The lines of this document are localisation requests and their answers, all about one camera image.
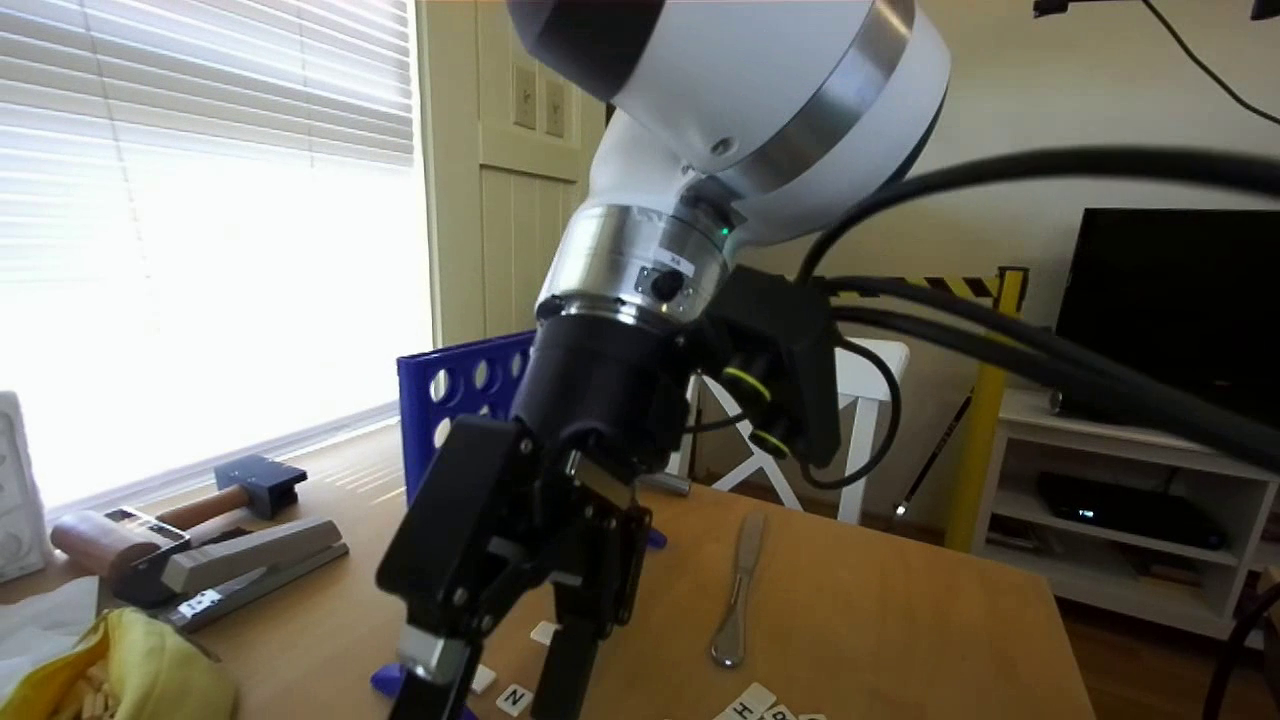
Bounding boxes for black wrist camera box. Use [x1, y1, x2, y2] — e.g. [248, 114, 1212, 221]
[718, 259, 847, 471]

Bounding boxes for white cross-back chair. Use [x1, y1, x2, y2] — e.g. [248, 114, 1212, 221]
[679, 333, 911, 529]

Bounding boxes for white packaging box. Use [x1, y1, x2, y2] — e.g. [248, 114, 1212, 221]
[0, 388, 55, 589]

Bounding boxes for cream wall switch plate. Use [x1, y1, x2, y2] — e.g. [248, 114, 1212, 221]
[541, 78, 571, 141]
[511, 63, 542, 136]

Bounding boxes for curved black floor cable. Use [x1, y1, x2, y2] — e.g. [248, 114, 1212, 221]
[1195, 576, 1280, 720]

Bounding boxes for yellow stanchion post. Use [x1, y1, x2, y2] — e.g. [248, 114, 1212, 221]
[940, 259, 1031, 553]

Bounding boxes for blue head wooden hammer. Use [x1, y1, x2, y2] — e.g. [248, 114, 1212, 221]
[150, 452, 310, 538]

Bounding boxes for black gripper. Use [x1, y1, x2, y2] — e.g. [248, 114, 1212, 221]
[374, 311, 699, 720]

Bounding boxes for black flat screen television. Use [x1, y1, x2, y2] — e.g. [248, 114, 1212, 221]
[1056, 204, 1280, 433]

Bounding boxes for thin black wall cable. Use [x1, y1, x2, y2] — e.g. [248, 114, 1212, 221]
[1136, 0, 1280, 132]

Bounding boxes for white plastic bag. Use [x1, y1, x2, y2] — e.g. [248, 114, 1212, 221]
[0, 571, 103, 698]

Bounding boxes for white window blinds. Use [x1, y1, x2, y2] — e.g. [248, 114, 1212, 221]
[0, 0, 420, 513]

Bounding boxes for black set-top box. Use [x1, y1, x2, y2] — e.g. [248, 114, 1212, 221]
[1031, 469, 1232, 557]

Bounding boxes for yellow crumpled bag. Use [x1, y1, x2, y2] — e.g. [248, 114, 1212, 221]
[0, 605, 243, 720]

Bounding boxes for white television stand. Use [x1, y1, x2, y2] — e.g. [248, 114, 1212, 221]
[974, 380, 1280, 649]

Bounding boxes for thin black looped cable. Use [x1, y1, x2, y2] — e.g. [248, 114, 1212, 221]
[797, 333, 906, 497]

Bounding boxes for grey stapler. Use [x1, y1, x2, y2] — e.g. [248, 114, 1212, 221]
[156, 517, 352, 641]

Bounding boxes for black yellow barrier belt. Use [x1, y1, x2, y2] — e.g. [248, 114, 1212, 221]
[917, 268, 1000, 311]

